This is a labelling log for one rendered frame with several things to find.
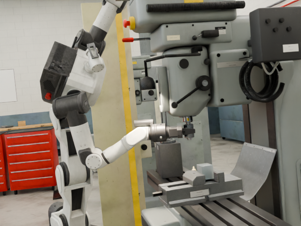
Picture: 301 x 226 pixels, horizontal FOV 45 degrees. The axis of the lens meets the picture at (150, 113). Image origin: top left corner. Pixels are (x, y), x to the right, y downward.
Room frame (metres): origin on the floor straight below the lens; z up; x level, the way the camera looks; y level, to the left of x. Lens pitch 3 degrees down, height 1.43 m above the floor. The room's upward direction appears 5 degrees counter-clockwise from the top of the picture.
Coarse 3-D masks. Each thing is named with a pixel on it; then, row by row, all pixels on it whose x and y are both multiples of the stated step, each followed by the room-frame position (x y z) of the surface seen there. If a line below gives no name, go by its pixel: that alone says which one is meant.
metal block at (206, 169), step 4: (200, 164) 1.61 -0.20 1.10; (204, 164) 1.60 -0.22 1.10; (208, 164) 1.59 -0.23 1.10; (200, 168) 1.58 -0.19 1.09; (204, 168) 1.56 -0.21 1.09; (208, 168) 1.57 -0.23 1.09; (212, 168) 1.57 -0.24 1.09; (200, 172) 1.58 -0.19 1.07; (204, 172) 1.56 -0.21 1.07; (208, 172) 1.57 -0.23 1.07; (212, 172) 1.57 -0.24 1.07; (208, 176) 1.57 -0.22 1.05; (212, 176) 1.57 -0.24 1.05
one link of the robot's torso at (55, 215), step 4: (56, 212) 2.30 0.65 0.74; (60, 212) 2.30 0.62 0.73; (52, 216) 2.27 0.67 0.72; (56, 216) 2.22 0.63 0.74; (88, 216) 2.24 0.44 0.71; (52, 220) 2.25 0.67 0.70; (56, 220) 2.19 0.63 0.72; (60, 220) 2.16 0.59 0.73; (88, 220) 2.23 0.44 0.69; (52, 224) 2.26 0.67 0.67; (56, 224) 2.19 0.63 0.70; (60, 224) 2.15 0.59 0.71; (88, 224) 2.23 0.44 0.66
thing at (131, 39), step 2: (124, 38) 1.80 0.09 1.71; (126, 38) 1.80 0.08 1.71; (128, 38) 1.80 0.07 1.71; (130, 38) 1.80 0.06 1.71; (132, 38) 1.80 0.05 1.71; (136, 38) 1.81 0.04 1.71; (138, 38) 1.81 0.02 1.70; (140, 38) 1.82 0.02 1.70; (142, 38) 1.82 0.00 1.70; (144, 38) 1.82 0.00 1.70; (146, 38) 1.82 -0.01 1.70; (148, 38) 1.82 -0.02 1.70; (122, 40) 1.79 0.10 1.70; (124, 40) 1.79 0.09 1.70; (126, 40) 1.79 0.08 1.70; (128, 40) 1.80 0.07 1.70; (130, 40) 1.80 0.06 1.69; (132, 40) 1.80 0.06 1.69; (134, 40) 1.81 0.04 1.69; (136, 40) 1.81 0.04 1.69; (138, 40) 1.82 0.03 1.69
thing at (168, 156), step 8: (160, 144) 2.01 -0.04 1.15; (168, 144) 2.00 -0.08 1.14; (176, 144) 2.01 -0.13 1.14; (160, 152) 1.99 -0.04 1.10; (168, 152) 2.00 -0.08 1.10; (176, 152) 2.00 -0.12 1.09; (160, 160) 2.00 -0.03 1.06; (168, 160) 2.00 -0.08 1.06; (176, 160) 2.00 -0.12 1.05; (160, 168) 2.02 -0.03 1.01; (168, 168) 2.00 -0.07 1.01; (176, 168) 2.00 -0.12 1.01; (168, 176) 2.00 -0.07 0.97; (176, 176) 2.00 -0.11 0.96
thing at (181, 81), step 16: (176, 48) 1.67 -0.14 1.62; (176, 64) 1.66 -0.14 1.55; (192, 64) 1.67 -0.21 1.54; (176, 80) 1.66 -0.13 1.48; (192, 80) 1.67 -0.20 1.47; (176, 96) 1.67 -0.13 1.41; (192, 96) 1.67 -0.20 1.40; (208, 96) 1.69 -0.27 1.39; (176, 112) 1.69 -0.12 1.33; (192, 112) 1.70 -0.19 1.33
